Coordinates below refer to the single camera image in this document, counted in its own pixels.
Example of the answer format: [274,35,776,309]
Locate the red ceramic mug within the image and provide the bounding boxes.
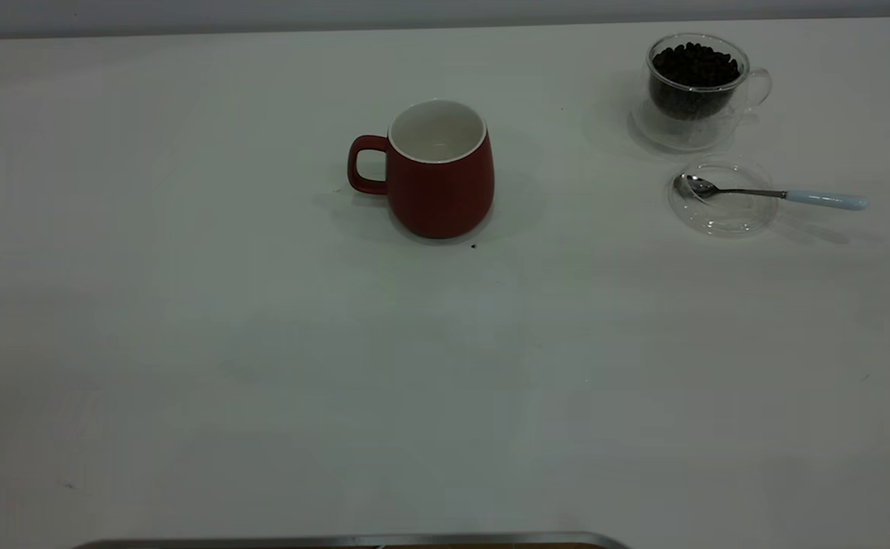
[347,99,496,239]

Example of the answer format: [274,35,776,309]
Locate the metal spoon with pale handle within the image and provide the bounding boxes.
[673,174,869,211]

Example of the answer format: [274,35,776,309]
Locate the dark coffee beans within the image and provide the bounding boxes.
[650,42,743,121]

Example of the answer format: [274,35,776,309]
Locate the clear glass saucer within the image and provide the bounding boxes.
[668,159,779,237]

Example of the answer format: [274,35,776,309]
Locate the double-wall glass cup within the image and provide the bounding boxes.
[630,32,773,152]

